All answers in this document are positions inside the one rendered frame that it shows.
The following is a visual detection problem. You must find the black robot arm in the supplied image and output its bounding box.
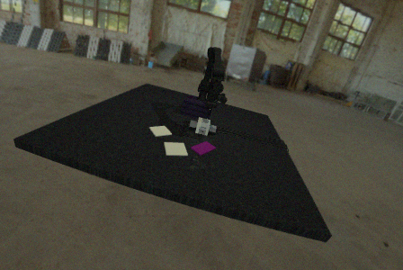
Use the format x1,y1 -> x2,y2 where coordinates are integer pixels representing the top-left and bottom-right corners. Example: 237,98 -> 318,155
197,47 -> 228,104

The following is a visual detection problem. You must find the purple flat rectangular block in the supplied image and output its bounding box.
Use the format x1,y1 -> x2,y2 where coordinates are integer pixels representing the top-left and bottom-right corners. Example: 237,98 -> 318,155
191,141 -> 216,156

